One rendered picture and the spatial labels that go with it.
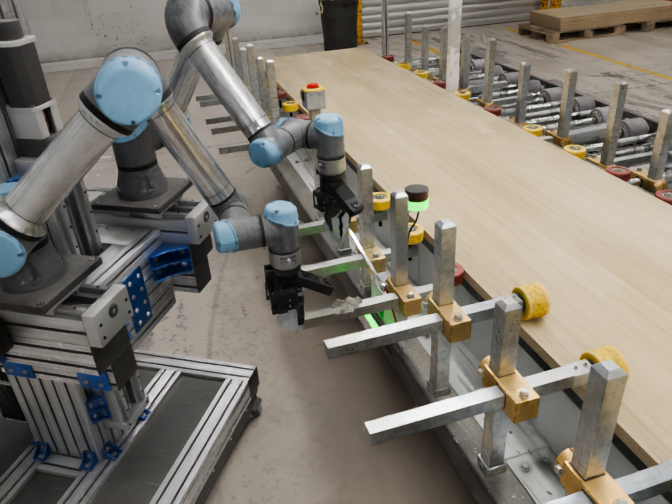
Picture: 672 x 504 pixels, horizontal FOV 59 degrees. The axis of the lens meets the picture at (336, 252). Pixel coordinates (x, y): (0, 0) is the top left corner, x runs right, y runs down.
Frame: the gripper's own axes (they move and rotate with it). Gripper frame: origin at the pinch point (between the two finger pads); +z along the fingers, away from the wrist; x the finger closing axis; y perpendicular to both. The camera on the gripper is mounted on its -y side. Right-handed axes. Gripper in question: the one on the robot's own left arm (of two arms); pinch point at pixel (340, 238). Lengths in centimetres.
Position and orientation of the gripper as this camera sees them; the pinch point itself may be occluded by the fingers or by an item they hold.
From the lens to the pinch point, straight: 171.1
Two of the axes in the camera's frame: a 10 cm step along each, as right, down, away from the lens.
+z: 0.5, 8.7, 5.0
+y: -6.1, -3.6, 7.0
